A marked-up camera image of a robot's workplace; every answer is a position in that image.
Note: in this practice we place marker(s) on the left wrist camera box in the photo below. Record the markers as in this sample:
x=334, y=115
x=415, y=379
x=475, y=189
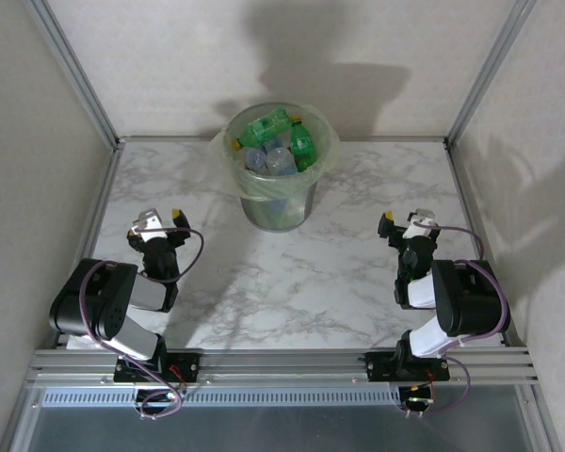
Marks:
x=147, y=222

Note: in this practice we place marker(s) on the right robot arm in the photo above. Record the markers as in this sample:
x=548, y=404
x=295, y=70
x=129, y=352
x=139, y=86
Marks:
x=471, y=301

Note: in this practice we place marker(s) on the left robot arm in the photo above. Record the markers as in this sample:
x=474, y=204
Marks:
x=99, y=301

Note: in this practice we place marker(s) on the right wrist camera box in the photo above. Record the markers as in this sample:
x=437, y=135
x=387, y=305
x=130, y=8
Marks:
x=419, y=222

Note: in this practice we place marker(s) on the green bottle orange cap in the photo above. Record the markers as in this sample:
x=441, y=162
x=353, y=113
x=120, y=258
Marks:
x=263, y=127

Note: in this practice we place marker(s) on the aluminium frame leg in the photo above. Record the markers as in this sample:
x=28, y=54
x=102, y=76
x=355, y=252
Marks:
x=544, y=424
x=19, y=424

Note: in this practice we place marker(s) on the grey metal mesh bin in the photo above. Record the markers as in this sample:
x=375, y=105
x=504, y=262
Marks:
x=278, y=214

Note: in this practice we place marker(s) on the aluminium frame post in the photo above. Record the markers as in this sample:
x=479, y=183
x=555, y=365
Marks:
x=490, y=70
x=74, y=70

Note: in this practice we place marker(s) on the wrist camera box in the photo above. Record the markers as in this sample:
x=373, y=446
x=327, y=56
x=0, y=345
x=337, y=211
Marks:
x=419, y=222
x=147, y=222

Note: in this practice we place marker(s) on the wide aluminium extrusion rail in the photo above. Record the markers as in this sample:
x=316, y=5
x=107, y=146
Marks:
x=282, y=367

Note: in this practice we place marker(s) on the small electronics board green LED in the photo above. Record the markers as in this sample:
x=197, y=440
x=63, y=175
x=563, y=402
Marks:
x=169, y=396
x=416, y=400

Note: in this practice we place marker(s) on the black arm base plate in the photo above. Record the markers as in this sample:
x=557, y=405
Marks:
x=188, y=365
x=379, y=367

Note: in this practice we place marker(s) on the aluminium table side rail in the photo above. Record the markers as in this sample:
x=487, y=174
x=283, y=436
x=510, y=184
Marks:
x=470, y=207
x=99, y=207

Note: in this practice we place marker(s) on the long aluminium table edge rail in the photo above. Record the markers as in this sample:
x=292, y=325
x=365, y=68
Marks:
x=381, y=139

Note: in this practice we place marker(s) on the clear bottle blue label white cap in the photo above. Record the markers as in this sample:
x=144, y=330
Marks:
x=280, y=161

